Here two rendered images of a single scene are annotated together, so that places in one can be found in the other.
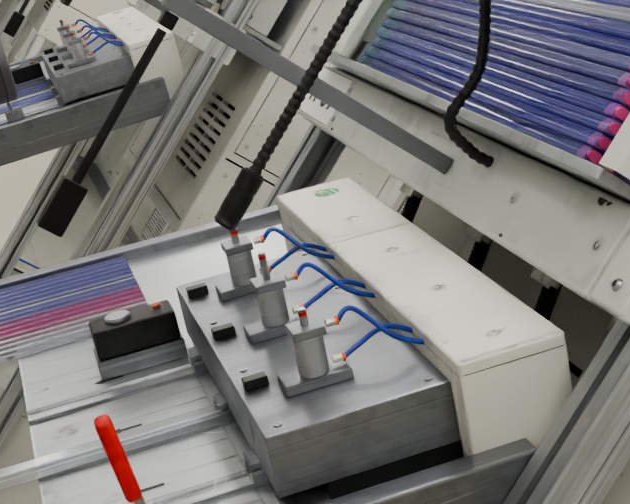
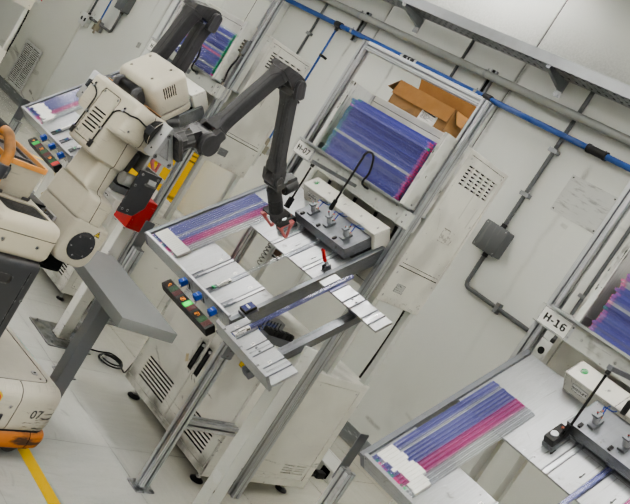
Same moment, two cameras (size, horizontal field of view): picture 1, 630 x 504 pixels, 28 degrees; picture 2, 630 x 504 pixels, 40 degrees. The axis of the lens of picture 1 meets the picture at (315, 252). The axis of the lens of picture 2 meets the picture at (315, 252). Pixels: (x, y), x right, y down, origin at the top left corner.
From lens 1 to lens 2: 2.58 m
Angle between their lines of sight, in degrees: 26
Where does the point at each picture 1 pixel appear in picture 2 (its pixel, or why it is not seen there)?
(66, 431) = (284, 245)
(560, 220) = (387, 206)
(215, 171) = not seen: hidden behind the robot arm
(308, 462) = (349, 252)
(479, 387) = (377, 238)
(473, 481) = (375, 254)
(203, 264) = not seen: hidden behind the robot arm
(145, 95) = (197, 112)
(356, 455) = (356, 250)
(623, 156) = (404, 202)
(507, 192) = (373, 197)
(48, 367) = (263, 229)
